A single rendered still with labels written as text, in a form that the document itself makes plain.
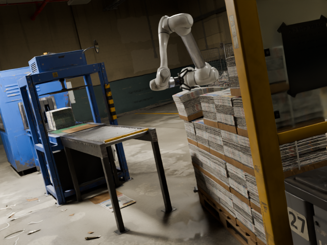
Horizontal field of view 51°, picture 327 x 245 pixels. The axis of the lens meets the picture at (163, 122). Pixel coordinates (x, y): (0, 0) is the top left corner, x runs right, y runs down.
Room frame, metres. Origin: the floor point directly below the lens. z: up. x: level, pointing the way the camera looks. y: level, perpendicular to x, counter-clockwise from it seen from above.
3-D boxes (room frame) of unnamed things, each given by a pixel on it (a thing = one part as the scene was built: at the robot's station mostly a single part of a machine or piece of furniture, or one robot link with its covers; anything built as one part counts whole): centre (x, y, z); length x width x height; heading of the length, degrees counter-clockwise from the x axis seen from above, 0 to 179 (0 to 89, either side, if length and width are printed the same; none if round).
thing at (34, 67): (4.44, 1.15, 1.65); 0.60 x 0.45 x 0.20; 119
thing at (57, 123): (4.94, 1.43, 0.93); 0.38 x 0.30 x 0.26; 29
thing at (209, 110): (2.46, -0.51, 0.95); 0.38 x 0.29 x 0.23; 102
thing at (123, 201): (3.59, 0.66, 0.01); 0.37 x 0.28 x 0.01; 29
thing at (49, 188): (4.44, 1.15, 0.38); 0.94 x 0.69 x 0.63; 119
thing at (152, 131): (3.67, 0.43, 0.74); 1.34 x 0.05 x 0.12; 29
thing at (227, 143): (2.60, -0.48, 0.42); 1.17 x 0.39 x 0.83; 11
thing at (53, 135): (4.44, 1.15, 0.75); 0.70 x 0.65 x 0.10; 29
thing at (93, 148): (3.43, 0.87, 0.74); 1.34 x 0.05 x 0.12; 29
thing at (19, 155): (6.82, 2.45, 1.04); 1.51 x 1.30 x 2.07; 29
